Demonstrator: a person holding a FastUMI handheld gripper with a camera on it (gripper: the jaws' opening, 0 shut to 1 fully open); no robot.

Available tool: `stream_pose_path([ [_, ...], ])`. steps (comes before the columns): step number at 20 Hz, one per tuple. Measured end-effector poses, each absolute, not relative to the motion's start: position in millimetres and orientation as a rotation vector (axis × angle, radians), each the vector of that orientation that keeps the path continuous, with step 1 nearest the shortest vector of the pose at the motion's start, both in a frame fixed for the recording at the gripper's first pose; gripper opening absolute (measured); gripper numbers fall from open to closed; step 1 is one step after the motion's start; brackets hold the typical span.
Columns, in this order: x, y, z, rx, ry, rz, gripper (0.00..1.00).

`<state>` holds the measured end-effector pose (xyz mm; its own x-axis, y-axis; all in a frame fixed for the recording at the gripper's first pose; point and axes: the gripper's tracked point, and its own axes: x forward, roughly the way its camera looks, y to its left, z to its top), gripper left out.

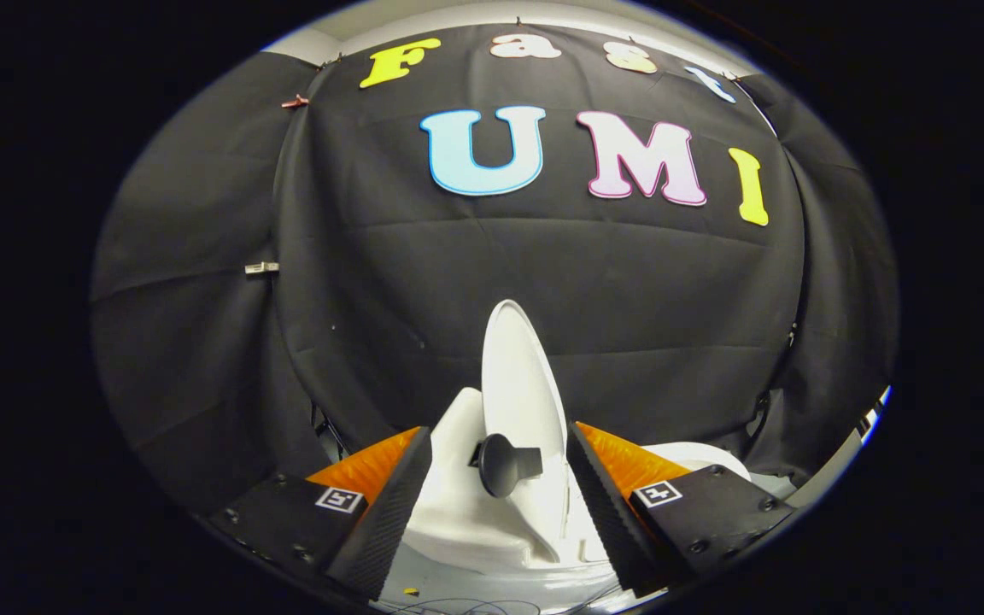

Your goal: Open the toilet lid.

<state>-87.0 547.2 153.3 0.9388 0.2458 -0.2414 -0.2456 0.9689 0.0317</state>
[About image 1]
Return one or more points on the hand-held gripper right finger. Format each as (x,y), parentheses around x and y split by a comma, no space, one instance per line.
(607,521)

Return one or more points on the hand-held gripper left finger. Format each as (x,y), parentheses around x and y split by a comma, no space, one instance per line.
(385,521)

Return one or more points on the white toilet lid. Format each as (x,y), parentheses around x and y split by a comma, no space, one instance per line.
(518,376)

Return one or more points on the white toilet with tank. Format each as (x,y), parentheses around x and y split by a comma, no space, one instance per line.
(453,504)

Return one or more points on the white toilet seat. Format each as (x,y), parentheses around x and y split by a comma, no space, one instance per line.
(714,457)

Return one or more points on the black backdrop cloth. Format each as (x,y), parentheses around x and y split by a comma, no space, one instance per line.
(458,282)

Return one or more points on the silver cloth clip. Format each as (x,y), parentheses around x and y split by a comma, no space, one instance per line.
(261,267)

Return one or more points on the copper cloth clip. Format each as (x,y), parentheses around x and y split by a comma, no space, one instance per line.
(294,102)

